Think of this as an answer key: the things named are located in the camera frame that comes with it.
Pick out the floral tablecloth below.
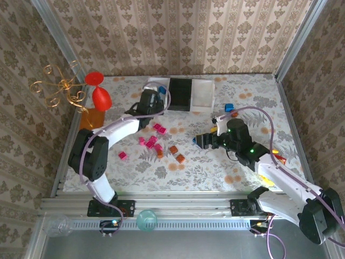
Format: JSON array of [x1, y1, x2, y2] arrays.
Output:
[[64, 74, 307, 194]]

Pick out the black plastic container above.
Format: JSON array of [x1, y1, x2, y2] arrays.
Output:
[[167, 77, 194, 113]]

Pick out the red plastic wine glass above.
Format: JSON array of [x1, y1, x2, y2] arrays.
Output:
[[85, 71, 113, 112]]

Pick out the orange translucent sheet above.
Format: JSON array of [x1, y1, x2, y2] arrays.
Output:
[[79, 107, 106, 129]]

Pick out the yellow plastic toy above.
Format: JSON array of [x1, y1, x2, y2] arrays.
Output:
[[259, 148, 287, 187]]

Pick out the teal plastic cup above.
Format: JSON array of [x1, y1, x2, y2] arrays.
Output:
[[136, 209, 158, 232]]

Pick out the grey metal base tray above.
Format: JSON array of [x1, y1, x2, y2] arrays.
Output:
[[25, 213, 345, 259]]

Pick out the small black circuit board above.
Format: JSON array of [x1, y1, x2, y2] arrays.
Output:
[[100, 220, 121, 238]]

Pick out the clear plastic cup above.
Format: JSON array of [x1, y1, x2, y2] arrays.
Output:
[[43, 214, 74, 237]]

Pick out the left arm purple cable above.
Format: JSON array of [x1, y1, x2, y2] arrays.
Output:
[[79, 83, 173, 236]]

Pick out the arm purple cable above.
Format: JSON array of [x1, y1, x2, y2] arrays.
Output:
[[219, 106, 345, 259], [79, 83, 173, 236]]

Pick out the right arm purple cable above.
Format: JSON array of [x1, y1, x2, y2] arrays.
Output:
[[219, 106, 345, 259]]

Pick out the aluminium table side rail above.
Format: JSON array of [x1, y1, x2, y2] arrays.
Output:
[[274, 74, 315, 187], [50, 83, 91, 199]]

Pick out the aluminium frame cross rail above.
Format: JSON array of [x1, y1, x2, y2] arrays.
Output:
[[40, 191, 328, 218]]

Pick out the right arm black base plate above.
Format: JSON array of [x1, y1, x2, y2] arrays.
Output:
[[230, 199, 270, 217]]

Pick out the slotted grey cable duct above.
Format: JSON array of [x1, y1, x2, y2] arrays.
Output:
[[72, 220, 253, 231]]

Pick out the gold wire stand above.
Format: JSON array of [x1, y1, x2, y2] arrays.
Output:
[[30, 60, 94, 127]]

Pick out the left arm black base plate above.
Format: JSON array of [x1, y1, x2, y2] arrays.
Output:
[[87, 199, 136, 218]]

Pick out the aluminium frame post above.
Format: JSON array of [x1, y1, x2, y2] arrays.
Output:
[[29, 0, 88, 86], [274, 0, 332, 83]]

